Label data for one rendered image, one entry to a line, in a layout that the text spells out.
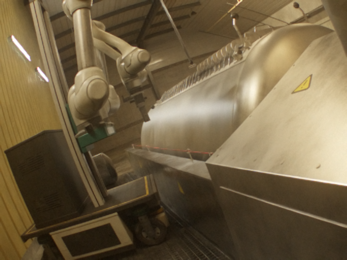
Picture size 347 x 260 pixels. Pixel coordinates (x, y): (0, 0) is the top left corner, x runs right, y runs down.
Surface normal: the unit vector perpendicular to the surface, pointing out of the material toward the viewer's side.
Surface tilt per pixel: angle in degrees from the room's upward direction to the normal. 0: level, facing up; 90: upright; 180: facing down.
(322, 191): 90
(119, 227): 90
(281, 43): 62
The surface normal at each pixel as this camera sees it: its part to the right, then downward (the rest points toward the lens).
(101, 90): 0.47, -0.04
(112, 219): 0.08, 0.02
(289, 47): -0.11, -0.33
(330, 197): -0.91, 0.38
